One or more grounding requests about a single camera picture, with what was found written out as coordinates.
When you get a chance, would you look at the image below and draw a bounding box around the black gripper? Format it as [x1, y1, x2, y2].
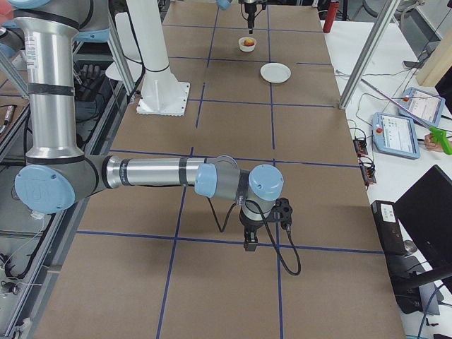
[243, 0, 257, 34]
[239, 211, 266, 251]

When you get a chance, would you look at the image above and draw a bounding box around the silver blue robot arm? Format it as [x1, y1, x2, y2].
[1, 1, 285, 251]
[215, 0, 258, 34]

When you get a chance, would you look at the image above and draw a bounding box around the white small bowl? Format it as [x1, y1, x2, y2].
[238, 37, 256, 52]

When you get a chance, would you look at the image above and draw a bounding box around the white round plate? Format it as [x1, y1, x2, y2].
[260, 62, 292, 84]

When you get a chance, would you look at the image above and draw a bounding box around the person hand holding stick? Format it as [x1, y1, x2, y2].
[424, 134, 444, 153]

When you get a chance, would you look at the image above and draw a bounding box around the red cylinder bottle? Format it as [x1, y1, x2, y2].
[323, 0, 340, 34]

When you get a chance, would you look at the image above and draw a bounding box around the black desktop box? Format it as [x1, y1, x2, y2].
[371, 200, 410, 256]

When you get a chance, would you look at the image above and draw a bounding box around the orange black connector module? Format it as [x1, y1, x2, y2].
[351, 127, 368, 157]

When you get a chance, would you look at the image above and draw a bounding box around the near blue teach pendant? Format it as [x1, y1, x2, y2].
[371, 112, 420, 160]

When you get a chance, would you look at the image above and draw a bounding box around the blue teach pendant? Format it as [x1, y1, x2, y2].
[400, 87, 446, 127]
[371, 112, 420, 160]

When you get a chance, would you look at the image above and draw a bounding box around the black computer monitor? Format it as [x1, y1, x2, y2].
[395, 165, 451, 268]

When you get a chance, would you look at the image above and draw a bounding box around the far blue teach pendant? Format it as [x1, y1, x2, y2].
[400, 87, 446, 127]

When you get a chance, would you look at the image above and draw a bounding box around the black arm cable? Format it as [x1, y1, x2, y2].
[208, 197, 302, 276]

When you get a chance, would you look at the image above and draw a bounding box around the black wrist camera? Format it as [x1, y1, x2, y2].
[266, 198, 293, 232]

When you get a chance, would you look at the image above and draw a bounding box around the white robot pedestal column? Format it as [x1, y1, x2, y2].
[115, 1, 190, 117]

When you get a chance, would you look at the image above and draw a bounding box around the aluminium frame post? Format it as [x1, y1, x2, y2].
[338, 0, 400, 109]

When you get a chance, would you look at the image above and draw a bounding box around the green handled reacher stick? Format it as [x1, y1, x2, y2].
[359, 79, 452, 156]

